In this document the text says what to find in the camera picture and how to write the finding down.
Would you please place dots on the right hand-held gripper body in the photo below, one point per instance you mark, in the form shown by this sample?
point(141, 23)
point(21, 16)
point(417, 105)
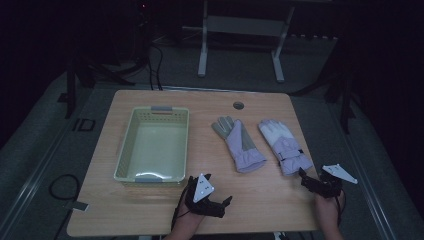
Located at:
point(331, 181)

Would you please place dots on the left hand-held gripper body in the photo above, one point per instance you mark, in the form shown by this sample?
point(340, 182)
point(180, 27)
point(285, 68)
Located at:
point(201, 196)

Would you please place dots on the lavender glove with white back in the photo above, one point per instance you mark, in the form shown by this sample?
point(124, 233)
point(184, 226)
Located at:
point(286, 150)

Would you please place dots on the pale green plastic basket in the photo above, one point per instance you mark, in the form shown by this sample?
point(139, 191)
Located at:
point(156, 150)

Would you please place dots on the lavender glove with grey palm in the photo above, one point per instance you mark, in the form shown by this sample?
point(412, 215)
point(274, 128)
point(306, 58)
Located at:
point(240, 151)

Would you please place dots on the person's left hand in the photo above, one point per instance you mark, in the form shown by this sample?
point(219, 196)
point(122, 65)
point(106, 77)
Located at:
point(189, 220)

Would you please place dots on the person's right hand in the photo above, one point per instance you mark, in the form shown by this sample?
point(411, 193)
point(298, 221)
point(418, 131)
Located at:
point(328, 210)

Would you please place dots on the dark metal stand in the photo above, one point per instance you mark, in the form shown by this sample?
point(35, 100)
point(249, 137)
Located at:
point(343, 100)

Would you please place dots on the black tripod stand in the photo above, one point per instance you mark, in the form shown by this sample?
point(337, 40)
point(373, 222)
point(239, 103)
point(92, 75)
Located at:
point(100, 71)

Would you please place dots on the white metal desk frame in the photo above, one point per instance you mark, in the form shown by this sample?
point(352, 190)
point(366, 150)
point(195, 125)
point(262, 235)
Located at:
point(245, 25)

